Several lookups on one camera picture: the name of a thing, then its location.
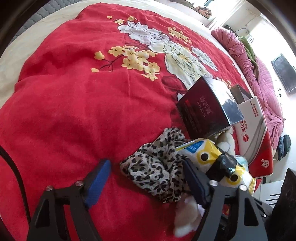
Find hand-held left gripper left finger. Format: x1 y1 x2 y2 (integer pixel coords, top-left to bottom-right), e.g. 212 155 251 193
26 159 112 241

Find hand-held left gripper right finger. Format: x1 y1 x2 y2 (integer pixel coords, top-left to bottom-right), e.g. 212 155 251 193
182 159 269 241

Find yellow cartoon tissue pack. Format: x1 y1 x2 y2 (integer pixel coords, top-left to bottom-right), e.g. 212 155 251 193
177 138 256 195

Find leopard print scrunchie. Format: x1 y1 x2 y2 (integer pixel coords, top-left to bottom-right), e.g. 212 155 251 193
120 127 192 204

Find red and white carton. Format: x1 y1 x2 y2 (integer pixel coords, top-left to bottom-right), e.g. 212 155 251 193
233 96 274 178

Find cream plush bear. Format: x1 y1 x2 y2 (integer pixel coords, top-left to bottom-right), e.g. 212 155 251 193
214 128 236 160

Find dark glossy gift box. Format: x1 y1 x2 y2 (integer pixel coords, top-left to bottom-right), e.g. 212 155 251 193
176 76 244 139

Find red floral blanket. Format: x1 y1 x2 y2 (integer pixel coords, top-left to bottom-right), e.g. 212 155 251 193
0 2 273 241

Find pink quilt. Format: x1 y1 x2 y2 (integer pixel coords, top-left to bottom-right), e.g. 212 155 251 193
211 27 285 150

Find green cloth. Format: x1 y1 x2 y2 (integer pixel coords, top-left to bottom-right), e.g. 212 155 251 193
238 36 257 63

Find colourful clothes pile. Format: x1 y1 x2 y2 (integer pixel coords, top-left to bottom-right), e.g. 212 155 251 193
192 5 212 19

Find grey quilted headboard cover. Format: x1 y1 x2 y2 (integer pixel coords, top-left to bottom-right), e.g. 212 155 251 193
11 0 79 42

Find black cable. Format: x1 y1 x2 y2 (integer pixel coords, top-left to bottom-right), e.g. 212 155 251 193
0 145 31 223

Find black wall television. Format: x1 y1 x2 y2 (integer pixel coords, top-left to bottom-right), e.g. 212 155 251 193
271 54 296 93

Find white wire rack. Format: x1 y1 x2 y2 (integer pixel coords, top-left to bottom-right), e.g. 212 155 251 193
236 28 255 44

